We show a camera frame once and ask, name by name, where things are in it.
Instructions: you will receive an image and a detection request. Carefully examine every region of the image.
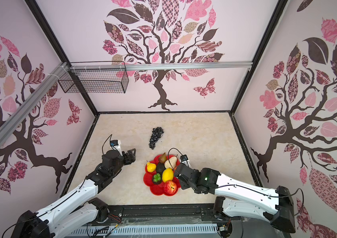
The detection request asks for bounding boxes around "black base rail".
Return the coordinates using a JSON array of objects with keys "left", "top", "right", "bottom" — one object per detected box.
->
[{"left": 32, "top": 202, "right": 291, "bottom": 238}]

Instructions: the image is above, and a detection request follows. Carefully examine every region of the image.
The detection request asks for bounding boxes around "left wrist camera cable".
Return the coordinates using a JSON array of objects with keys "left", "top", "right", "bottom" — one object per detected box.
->
[{"left": 101, "top": 133, "right": 113, "bottom": 155}]

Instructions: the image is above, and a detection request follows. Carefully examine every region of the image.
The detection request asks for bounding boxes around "small yellow fruit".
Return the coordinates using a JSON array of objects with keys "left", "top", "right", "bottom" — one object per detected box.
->
[{"left": 146, "top": 162, "right": 156, "bottom": 173}]

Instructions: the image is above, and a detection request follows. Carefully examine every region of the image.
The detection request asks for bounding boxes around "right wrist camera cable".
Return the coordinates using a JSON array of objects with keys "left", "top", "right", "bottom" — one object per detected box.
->
[{"left": 167, "top": 147, "right": 184, "bottom": 167}]

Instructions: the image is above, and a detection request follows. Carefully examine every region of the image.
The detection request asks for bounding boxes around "cream pear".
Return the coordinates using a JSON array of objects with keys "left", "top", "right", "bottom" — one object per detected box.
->
[{"left": 164, "top": 156, "right": 177, "bottom": 169}]

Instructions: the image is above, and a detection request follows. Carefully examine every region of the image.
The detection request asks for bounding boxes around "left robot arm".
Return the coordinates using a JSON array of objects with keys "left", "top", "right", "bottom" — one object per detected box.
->
[{"left": 11, "top": 149, "right": 136, "bottom": 238}]

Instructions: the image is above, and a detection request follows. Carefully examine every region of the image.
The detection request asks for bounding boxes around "black grape bunch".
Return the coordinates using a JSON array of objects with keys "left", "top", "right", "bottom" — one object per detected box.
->
[{"left": 149, "top": 127, "right": 164, "bottom": 150}]

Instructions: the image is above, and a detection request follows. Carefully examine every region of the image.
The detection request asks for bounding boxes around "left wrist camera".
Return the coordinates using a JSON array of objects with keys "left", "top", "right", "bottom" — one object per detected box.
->
[{"left": 110, "top": 140, "right": 122, "bottom": 154}]

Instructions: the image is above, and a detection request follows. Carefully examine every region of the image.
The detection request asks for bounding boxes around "brown round fruit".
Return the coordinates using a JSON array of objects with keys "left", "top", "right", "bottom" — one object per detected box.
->
[{"left": 158, "top": 153, "right": 167, "bottom": 164}]

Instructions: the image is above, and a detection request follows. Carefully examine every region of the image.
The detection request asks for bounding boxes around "white slotted cable duct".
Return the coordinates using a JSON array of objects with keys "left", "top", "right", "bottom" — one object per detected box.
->
[{"left": 67, "top": 224, "right": 220, "bottom": 238}]

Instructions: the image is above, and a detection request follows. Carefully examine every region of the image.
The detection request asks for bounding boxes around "aluminium rail left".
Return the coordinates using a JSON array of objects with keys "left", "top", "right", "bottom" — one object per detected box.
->
[{"left": 0, "top": 62, "right": 69, "bottom": 147}]

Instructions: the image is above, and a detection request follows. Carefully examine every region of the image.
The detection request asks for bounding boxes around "yellow lemon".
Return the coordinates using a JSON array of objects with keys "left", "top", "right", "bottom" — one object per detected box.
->
[{"left": 162, "top": 168, "right": 174, "bottom": 182}]

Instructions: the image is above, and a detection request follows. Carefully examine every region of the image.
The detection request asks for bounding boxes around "dark avocado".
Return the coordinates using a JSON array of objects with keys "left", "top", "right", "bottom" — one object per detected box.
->
[{"left": 155, "top": 163, "right": 166, "bottom": 175}]

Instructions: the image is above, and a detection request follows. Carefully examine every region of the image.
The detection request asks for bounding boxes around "black wire basket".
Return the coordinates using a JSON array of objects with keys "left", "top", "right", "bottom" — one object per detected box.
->
[{"left": 58, "top": 60, "right": 129, "bottom": 93}]

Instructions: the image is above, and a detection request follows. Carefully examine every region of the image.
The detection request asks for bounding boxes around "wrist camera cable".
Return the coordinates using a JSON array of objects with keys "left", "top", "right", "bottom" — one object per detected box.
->
[
  {"left": 101, "top": 133, "right": 113, "bottom": 155},
  {"left": 167, "top": 147, "right": 184, "bottom": 167}
]

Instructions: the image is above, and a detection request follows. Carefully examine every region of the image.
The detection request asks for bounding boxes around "red flower-shaped bowl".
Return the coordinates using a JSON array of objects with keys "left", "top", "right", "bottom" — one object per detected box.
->
[{"left": 143, "top": 154, "right": 181, "bottom": 196}]

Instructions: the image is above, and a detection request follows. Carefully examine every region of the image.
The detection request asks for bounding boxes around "aluminium rail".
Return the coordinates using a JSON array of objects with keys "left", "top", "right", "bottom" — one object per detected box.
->
[
  {"left": 70, "top": 61, "right": 253, "bottom": 71},
  {"left": 0, "top": 62, "right": 69, "bottom": 147}
]

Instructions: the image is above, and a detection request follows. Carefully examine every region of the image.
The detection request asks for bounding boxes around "aluminium rail back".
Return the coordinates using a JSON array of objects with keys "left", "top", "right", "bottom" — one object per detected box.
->
[{"left": 70, "top": 61, "right": 253, "bottom": 71}]

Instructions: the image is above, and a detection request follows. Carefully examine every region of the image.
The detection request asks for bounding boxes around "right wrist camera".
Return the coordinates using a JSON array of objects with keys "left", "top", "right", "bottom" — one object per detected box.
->
[{"left": 180, "top": 155, "right": 190, "bottom": 167}]

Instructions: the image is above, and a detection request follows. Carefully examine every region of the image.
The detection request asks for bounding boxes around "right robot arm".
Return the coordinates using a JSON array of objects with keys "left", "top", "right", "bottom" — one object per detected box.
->
[{"left": 174, "top": 163, "right": 296, "bottom": 234}]

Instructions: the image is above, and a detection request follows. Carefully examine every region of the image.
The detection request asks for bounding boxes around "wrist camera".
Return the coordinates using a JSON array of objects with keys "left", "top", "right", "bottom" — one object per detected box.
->
[
  {"left": 180, "top": 155, "right": 190, "bottom": 167},
  {"left": 110, "top": 140, "right": 122, "bottom": 154}
]

